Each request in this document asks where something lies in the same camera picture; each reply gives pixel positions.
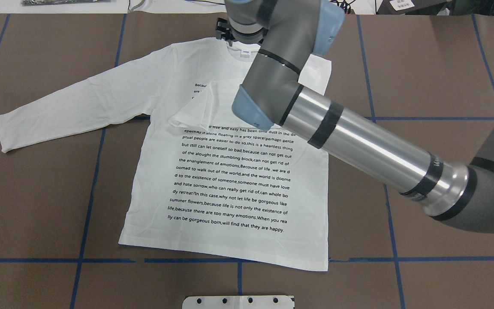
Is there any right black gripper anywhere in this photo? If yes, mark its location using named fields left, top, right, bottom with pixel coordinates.
left=232, top=31, right=261, bottom=44

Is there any white printed long-sleeve shirt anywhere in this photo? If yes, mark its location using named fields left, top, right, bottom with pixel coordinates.
left=0, top=38, right=328, bottom=271

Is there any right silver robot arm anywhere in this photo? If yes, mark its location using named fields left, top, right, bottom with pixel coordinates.
left=225, top=0, right=494, bottom=233

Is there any black laptop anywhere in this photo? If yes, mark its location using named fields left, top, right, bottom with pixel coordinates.
left=374, top=0, right=494, bottom=16

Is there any white pedestal base plate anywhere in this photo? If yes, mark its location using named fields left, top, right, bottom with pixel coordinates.
left=182, top=295, right=295, bottom=309

